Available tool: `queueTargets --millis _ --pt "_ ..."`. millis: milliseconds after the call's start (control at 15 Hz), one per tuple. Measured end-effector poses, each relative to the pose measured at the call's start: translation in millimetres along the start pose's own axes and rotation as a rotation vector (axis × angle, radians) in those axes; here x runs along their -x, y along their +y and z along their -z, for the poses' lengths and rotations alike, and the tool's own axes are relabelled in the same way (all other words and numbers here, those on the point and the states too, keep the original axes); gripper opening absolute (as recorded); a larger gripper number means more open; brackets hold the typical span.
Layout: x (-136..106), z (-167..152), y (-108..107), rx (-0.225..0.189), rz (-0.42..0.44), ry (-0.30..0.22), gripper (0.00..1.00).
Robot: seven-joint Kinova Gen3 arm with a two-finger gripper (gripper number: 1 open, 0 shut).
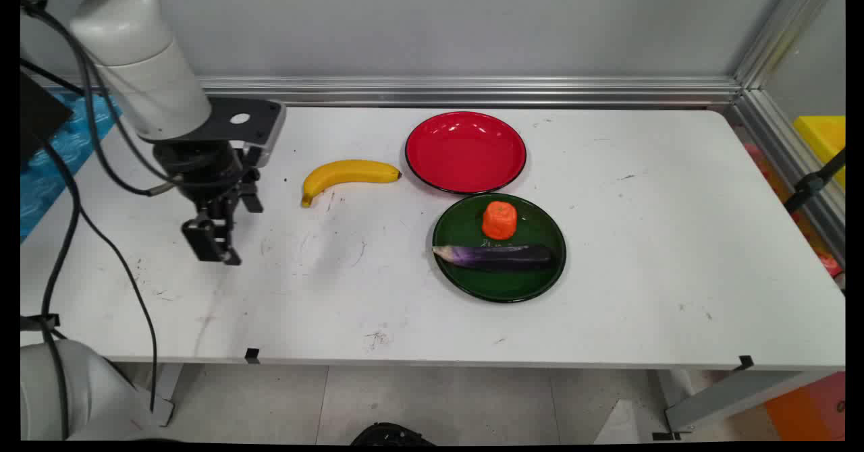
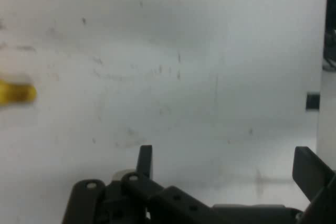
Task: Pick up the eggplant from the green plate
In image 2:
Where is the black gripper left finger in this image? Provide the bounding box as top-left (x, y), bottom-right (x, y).
top-left (62, 144), bottom-right (214, 224)

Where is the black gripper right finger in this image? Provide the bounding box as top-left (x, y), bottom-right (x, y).
top-left (292, 146), bottom-right (336, 224)

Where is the small black block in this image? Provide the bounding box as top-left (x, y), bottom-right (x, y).
top-left (306, 92), bottom-right (320, 110)

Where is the yellow banana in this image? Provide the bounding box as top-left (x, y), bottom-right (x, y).
top-left (0, 79), bottom-right (37, 106)

